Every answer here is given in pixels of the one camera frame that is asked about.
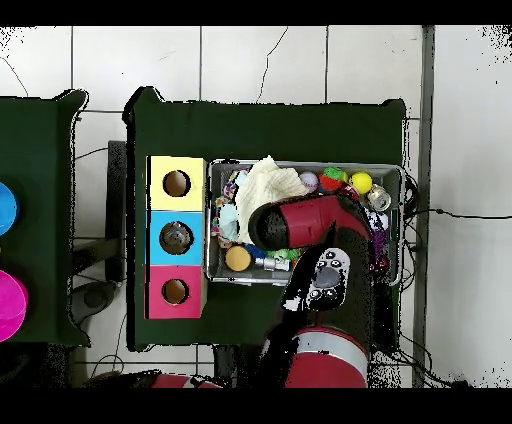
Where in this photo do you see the silver and white toy figure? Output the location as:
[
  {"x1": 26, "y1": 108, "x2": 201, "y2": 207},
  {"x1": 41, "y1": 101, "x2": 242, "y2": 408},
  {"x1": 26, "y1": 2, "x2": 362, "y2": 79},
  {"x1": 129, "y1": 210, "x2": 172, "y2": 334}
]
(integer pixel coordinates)
[{"x1": 253, "y1": 256, "x2": 291, "y2": 273}]

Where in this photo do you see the wooden box with three holes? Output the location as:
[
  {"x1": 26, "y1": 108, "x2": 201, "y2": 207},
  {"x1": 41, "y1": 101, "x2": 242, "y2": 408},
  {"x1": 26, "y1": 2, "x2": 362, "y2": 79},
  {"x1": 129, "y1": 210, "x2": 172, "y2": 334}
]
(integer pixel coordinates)
[{"x1": 144, "y1": 154, "x2": 207, "y2": 320}]

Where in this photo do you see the mint green waffle cloth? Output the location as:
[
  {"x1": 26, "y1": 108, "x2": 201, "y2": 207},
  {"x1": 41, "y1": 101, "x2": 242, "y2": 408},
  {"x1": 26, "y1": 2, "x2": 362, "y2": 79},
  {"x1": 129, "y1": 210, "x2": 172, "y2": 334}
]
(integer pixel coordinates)
[{"x1": 217, "y1": 170, "x2": 250, "y2": 241}]

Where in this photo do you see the cream waffle cloth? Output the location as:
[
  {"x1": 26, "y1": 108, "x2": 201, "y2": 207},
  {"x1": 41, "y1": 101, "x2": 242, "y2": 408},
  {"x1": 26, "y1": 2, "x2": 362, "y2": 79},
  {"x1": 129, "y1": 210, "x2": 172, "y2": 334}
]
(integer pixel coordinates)
[{"x1": 235, "y1": 155, "x2": 309, "y2": 245}]

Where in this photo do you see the orange round sponge disc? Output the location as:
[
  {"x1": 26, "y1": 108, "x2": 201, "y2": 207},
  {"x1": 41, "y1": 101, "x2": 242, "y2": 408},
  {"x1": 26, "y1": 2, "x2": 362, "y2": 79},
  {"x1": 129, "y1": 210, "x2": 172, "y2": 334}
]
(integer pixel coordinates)
[{"x1": 224, "y1": 244, "x2": 252, "y2": 273}]

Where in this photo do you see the blue round container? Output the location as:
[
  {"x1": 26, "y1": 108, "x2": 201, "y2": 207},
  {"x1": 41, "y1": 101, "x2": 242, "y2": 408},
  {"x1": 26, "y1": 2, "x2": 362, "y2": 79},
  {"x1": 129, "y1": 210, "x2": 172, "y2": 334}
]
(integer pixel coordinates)
[{"x1": 0, "y1": 181, "x2": 20, "y2": 237}]

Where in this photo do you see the yellow foam ball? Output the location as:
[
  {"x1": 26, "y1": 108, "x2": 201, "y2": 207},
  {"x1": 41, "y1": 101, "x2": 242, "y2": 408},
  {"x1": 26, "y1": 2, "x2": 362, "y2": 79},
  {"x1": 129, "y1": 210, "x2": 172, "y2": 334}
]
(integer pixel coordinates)
[{"x1": 350, "y1": 171, "x2": 373, "y2": 195}]

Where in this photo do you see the crushed silver drink can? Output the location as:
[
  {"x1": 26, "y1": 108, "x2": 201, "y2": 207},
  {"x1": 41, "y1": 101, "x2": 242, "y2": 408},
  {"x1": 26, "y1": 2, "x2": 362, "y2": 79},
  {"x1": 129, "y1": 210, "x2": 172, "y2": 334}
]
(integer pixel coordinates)
[{"x1": 366, "y1": 184, "x2": 392, "y2": 212}]

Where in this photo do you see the dark green table cloth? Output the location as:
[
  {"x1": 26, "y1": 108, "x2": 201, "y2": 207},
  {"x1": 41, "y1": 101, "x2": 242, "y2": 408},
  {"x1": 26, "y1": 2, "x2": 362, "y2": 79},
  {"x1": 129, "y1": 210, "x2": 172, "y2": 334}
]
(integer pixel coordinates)
[{"x1": 123, "y1": 86, "x2": 407, "y2": 353}]

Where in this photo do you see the purple spiky ball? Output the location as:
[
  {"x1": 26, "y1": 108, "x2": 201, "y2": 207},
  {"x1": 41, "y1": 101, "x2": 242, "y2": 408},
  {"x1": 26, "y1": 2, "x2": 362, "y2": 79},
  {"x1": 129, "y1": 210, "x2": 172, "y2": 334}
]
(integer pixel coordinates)
[{"x1": 371, "y1": 229, "x2": 388, "y2": 261}]

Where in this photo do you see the white baseball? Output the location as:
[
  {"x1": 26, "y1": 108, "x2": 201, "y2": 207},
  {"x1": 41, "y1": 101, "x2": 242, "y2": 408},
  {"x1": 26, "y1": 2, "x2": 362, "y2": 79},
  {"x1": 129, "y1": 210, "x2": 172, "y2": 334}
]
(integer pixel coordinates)
[{"x1": 298, "y1": 171, "x2": 320, "y2": 193}]

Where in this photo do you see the dark green side table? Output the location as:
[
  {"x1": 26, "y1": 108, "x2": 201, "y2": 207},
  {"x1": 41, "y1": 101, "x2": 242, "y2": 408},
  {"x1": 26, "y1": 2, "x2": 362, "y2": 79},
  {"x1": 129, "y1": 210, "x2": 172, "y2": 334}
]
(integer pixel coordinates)
[{"x1": 0, "y1": 89, "x2": 91, "y2": 348}]

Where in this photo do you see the magenta round container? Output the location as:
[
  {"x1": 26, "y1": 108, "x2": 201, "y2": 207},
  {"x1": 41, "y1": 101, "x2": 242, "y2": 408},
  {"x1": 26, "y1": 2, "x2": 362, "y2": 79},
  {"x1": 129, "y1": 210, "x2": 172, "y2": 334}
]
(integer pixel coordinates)
[{"x1": 0, "y1": 269, "x2": 29, "y2": 343}]

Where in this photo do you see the green and orange spiky ball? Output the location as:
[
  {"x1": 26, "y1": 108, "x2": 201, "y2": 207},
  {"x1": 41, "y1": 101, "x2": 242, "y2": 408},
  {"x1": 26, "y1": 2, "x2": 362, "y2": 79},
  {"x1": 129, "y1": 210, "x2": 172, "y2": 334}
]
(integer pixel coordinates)
[{"x1": 318, "y1": 166, "x2": 348, "y2": 193}]

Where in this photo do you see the black cable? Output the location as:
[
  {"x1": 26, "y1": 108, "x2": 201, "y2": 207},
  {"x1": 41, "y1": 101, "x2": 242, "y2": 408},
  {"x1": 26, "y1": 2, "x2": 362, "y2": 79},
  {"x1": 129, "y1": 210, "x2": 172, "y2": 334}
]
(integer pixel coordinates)
[{"x1": 403, "y1": 206, "x2": 512, "y2": 221}]

